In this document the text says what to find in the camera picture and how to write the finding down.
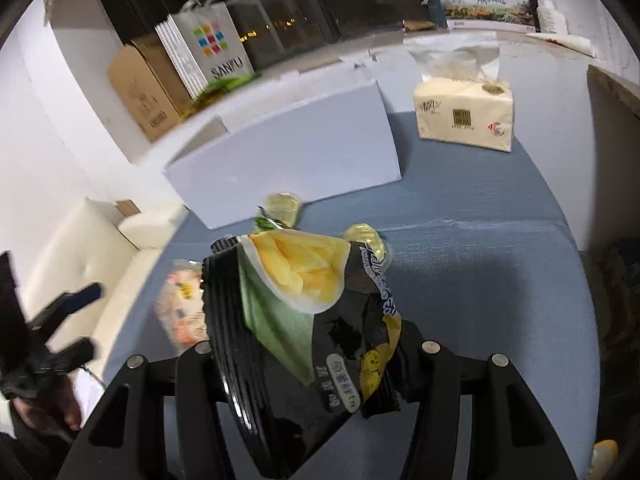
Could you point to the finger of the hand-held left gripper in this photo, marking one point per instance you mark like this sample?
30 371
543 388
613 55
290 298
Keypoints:
75 297
72 352

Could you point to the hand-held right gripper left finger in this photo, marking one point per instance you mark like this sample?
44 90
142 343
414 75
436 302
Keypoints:
195 375

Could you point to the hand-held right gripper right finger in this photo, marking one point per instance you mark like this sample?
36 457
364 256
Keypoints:
440 375

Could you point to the clear cookie packet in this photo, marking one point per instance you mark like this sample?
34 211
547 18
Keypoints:
182 305

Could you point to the black potato chip bag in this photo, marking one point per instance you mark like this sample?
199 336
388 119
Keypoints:
300 330

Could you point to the green snack packet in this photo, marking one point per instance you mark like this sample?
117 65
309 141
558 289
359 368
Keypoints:
267 220

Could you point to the white cardboard box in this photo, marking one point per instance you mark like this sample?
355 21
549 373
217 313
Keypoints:
290 160

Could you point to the person's left forearm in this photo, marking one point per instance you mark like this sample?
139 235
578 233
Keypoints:
25 450

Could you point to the person's left hand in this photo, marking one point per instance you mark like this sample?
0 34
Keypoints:
50 405

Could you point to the white leather sofa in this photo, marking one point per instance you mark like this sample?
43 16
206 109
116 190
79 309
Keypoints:
95 270

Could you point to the small cardboard piece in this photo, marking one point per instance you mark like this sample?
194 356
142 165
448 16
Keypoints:
126 208

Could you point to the blue grey table cloth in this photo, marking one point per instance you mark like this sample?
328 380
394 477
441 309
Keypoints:
475 260

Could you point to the yellow jelly cup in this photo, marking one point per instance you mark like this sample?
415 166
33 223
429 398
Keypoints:
367 240
284 207

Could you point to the yellow round object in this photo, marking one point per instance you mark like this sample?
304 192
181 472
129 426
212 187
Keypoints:
605 455

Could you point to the brown cardboard box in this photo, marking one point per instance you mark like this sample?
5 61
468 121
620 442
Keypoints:
145 87

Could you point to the yellow tissue pack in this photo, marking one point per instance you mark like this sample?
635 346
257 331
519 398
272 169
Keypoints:
465 115

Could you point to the white shopping bag coloured squares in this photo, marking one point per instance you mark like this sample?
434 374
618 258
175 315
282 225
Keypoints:
210 45

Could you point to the brown packets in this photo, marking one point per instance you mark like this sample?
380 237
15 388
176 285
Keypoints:
419 25

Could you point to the white tube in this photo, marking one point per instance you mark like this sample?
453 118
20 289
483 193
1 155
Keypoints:
562 42

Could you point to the printed landscape tissue box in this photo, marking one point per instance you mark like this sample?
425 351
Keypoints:
485 5

